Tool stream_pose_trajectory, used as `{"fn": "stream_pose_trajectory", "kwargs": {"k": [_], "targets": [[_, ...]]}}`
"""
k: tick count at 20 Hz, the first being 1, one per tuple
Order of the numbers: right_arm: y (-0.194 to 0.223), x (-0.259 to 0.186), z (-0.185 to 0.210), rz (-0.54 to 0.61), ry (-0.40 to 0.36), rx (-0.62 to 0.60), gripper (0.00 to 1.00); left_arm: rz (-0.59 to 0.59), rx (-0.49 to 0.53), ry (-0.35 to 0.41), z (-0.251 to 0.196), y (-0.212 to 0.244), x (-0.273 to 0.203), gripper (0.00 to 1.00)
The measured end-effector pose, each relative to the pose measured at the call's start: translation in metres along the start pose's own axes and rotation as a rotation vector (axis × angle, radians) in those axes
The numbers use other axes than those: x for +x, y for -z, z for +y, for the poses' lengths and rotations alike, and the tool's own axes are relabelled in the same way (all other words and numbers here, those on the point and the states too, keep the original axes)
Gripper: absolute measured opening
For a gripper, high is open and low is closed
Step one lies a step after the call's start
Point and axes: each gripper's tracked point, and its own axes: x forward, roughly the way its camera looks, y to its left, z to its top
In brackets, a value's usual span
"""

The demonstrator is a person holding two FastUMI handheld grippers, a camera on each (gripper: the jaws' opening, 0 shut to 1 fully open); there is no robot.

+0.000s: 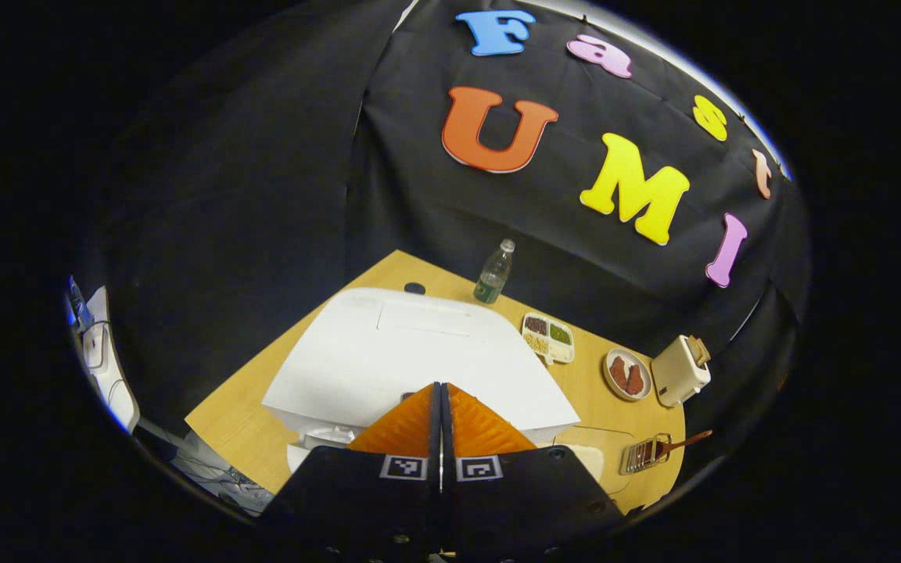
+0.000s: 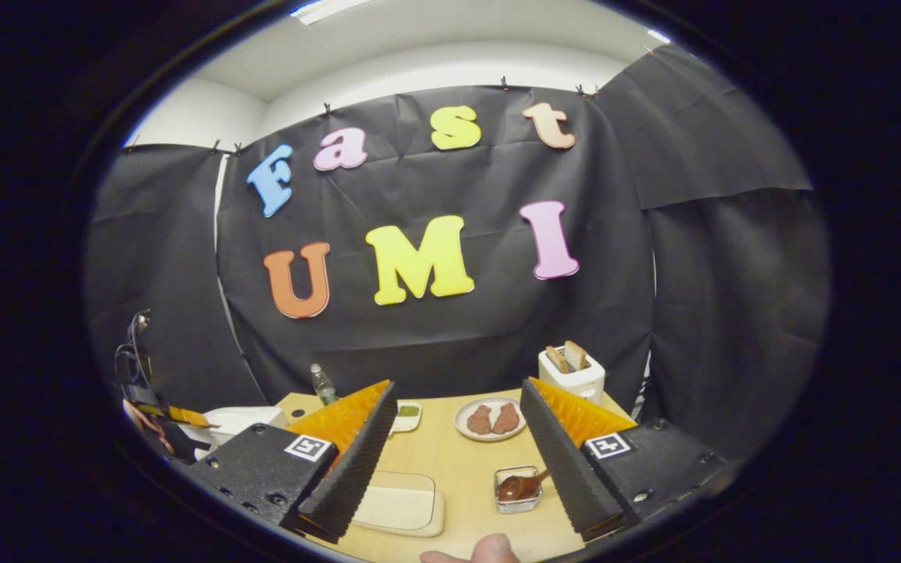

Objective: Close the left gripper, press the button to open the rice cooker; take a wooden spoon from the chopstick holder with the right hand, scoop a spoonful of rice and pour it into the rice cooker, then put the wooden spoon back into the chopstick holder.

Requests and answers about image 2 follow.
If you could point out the black backdrop cloth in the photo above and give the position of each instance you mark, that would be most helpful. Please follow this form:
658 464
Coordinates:
497 328

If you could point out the white rice cooker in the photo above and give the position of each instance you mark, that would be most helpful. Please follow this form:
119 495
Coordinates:
247 418

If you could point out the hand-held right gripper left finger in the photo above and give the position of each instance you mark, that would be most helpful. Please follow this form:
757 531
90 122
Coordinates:
353 469

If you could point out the white divided condiment dish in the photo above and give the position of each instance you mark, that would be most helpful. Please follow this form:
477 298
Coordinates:
410 416

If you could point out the toast slice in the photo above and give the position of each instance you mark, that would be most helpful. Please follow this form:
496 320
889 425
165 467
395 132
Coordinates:
556 360
576 356

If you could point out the white toaster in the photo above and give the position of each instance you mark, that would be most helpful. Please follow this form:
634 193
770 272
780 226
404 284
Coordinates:
576 383

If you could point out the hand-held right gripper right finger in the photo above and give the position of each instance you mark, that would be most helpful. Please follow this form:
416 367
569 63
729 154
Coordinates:
560 461

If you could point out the small ceiling light panel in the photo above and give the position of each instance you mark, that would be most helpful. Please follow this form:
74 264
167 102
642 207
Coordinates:
658 36

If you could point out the brown wooden spoon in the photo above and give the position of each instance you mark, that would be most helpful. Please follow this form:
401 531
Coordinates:
517 486

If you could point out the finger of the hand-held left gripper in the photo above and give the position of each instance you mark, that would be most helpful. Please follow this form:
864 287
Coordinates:
184 417

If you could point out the green label water bottle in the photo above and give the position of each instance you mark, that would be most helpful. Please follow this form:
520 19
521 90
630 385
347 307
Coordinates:
324 387

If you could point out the large ceiling light panel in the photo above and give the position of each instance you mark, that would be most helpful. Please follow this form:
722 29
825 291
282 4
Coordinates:
329 9

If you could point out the brown meat piece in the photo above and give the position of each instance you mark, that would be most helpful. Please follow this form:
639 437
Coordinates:
505 419
479 421

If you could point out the white round plate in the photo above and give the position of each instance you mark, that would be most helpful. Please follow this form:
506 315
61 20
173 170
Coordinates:
462 422

